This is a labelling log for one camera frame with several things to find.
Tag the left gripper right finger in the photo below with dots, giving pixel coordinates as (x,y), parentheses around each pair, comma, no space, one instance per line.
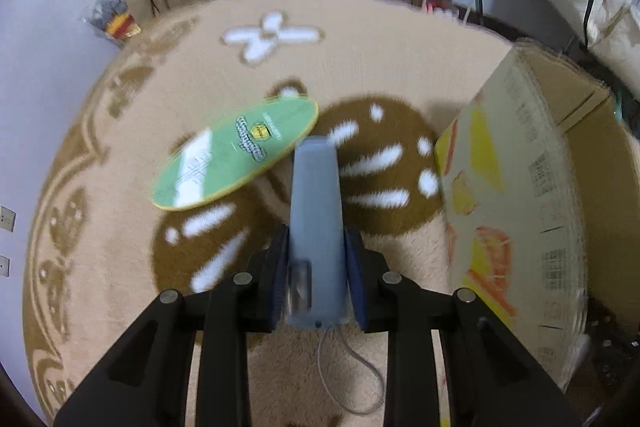
(491,378)

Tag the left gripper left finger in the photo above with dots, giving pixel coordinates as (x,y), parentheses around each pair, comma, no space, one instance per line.
(143,380)

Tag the brown cardboard box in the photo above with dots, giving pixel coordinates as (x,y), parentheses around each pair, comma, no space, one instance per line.
(540,183)

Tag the green oval fan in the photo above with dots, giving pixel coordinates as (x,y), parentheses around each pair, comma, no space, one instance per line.
(227,155)

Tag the beige patterned round rug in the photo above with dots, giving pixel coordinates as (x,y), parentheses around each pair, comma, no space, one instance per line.
(388,81)

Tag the clear bag of items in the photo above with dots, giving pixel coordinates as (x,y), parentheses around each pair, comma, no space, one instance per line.
(111,20)

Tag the white wall socket lower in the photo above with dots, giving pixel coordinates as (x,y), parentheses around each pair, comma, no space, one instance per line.
(4,266)

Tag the white wall socket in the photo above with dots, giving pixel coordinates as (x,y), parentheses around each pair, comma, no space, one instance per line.
(7,219)
(4,266)

